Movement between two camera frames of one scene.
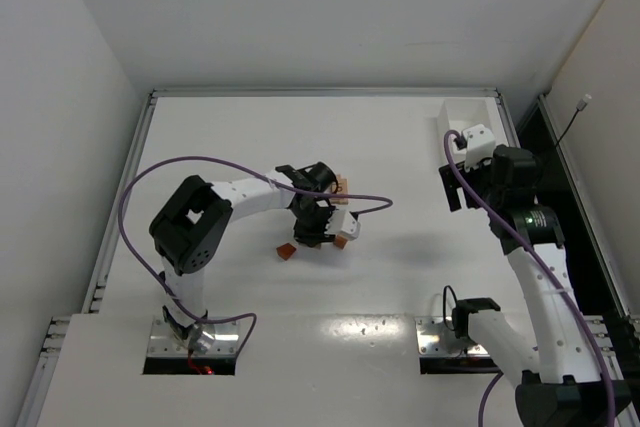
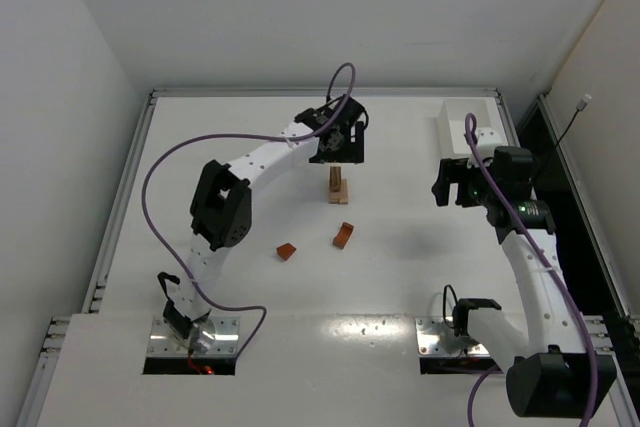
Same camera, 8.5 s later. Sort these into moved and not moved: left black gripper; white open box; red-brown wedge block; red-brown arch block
Moved: left black gripper
Not moved: red-brown arch block; white open box; red-brown wedge block
